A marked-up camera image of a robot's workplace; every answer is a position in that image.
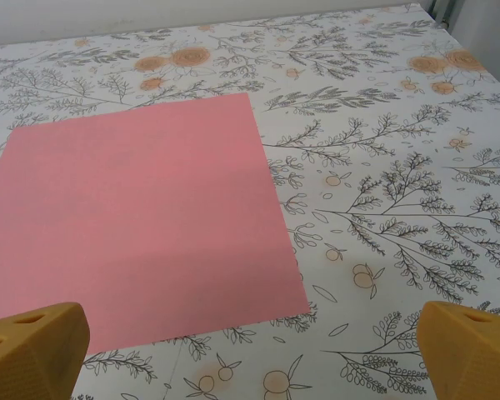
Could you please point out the floral printed tablecloth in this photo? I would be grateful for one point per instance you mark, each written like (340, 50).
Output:
(379, 146)

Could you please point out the aluminium extrusion frame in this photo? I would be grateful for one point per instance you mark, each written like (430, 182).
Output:
(441, 10)

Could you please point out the pink cloth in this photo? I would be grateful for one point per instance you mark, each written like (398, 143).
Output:
(141, 216)

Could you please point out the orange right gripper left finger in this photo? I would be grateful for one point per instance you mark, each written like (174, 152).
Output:
(29, 354)

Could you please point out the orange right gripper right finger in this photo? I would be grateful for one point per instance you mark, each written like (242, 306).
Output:
(471, 354)

